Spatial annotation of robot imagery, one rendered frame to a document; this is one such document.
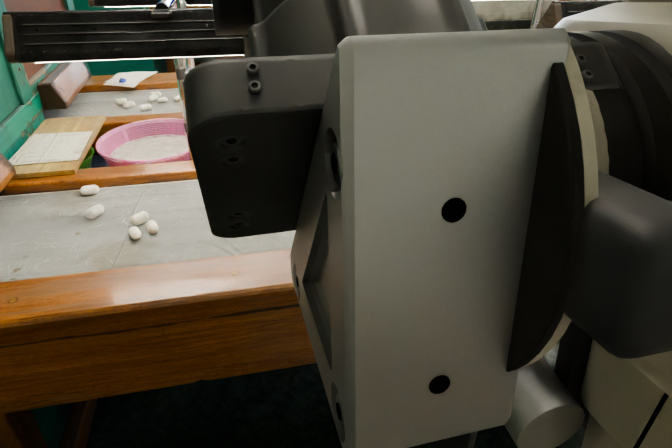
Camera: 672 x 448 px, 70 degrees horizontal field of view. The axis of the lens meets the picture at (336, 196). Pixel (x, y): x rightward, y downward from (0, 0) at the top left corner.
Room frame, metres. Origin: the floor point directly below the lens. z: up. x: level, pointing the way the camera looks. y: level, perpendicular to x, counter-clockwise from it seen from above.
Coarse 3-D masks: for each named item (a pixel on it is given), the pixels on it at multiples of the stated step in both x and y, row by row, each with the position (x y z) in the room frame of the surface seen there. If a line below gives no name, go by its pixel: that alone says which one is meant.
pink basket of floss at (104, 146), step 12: (144, 120) 1.20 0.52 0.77; (156, 120) 1.21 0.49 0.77; (168, 120) 1.22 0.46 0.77; (180, 120) 1.22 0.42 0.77; (108, 132) 1.12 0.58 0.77; (120, 132) 1.15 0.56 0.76; (132, 132) 1.17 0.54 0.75; (144, 132) 1.19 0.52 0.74; (156, 132) 1.20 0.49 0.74; (168, 132) 1.21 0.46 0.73; (96, 144) 1.04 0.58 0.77; (108, 144) 1.10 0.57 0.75; (120, 144) 1.13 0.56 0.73; (108, 156) 0.98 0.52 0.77; (180, 156) 1.00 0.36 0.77
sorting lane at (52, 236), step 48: (48, 192) 0.86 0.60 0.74; (144, 192) 0.87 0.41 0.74; (192, 192) 0.87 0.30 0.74; (0, 240) 0.69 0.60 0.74; (48, 240) 0.69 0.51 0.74; (96, 240) 0.70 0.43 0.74; (144, 240) 0.70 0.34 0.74; (192, 240) 0.70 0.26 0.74; (240, 240) 0.70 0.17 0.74; (288, 240) 0.71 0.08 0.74
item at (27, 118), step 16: (16, 112) 1.07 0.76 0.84; (32, 112) 1.14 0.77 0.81; (48, 112) 1.33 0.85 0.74; (0, 128) 0.97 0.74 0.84; (16, 128) 1.03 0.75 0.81; (32, 128) 1.12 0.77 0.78; (0, 144) 0.94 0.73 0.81; (16, 144) 1.01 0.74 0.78; (48, 416) 0.75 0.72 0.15; (64, 416) 0.81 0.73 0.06; (48, 432) 0.73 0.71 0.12
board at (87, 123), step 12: (48, 120) 1.17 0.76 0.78; (60, 120) 1.18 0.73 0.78; (72, 120) 1.18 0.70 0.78; (84, 120) 1.18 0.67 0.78; (96, 120) 1.18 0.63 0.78; (36, 132) 1.09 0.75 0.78; (48, 132) 1.10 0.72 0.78; (60, 132) 1.10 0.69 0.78; (96, 132) 1.11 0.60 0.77; (84, 156) 0.98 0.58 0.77; (24, 168) 0.90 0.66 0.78; (36, 168) 0.90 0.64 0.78; (48, 168) 0.90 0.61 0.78; (60, 168) 0.90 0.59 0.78; (72, 168) 0.90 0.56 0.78
